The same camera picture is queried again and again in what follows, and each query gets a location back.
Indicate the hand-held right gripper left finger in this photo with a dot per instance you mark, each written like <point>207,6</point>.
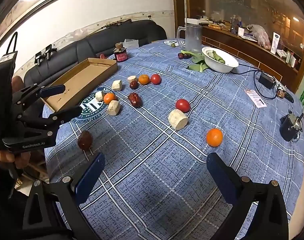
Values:
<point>90,177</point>

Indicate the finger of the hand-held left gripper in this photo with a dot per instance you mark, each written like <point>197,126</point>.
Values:
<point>69,112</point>
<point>53,89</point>

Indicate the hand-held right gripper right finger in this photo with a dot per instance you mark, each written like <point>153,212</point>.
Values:
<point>222,177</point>

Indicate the shallow cardboard box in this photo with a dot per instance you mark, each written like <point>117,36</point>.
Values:
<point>79,80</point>

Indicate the orange mandarin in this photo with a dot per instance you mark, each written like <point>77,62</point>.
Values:
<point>214,137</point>
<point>109,98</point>
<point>143,79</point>

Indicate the wrinkled red date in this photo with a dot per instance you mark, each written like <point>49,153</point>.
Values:
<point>135,99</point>

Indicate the large white yam piece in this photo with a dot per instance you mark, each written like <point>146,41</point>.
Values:
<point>178,119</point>

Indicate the red tomato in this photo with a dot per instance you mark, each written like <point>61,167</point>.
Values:
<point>182,105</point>
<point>156,79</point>

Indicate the person's left hand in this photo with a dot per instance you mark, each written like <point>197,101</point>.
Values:
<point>19,158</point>

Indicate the black clip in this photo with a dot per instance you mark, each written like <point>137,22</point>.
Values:
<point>38,57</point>
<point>48,51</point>

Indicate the black leather sofa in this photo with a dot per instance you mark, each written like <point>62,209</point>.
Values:
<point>66,55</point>

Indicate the red plastic bag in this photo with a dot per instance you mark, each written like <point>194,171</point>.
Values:
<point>102,55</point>

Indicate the small dark red date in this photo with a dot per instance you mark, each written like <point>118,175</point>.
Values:
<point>133,84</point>

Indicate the small white yam piece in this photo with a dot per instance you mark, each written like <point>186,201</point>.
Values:
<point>132,78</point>

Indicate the dark jar with cork lid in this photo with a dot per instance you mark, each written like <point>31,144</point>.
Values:
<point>120,53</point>

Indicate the black mug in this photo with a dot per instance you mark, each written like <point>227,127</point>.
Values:
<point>289,127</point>

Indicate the white label card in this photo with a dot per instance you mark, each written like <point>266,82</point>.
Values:
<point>255,98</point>

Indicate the clear plastic bag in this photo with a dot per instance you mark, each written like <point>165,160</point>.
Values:
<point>130,43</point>

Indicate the black power plug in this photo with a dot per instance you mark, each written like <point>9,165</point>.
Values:
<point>285,95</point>

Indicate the black power adapter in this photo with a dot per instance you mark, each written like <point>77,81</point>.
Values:
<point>267,80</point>

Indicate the white bowl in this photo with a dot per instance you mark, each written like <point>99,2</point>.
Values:
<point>222,66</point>

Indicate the green leafy vegetable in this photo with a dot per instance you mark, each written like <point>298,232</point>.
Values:
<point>198,61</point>

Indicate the green leaves in bowl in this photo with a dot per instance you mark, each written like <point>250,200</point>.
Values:
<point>217,56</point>

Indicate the dark red cherry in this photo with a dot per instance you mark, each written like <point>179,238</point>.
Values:
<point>181,55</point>
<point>187,56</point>

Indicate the clear glass pitcher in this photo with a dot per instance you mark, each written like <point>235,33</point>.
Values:
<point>192,37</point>

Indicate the wooden cabinet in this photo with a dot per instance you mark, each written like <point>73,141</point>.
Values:
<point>217,33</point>

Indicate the white standing card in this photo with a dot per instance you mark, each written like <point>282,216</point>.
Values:
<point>274,42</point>

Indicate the translucent plastic bag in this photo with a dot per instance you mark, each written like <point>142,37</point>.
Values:
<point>259,33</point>

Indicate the flat white box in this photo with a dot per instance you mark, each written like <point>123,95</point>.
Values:
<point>193,20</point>

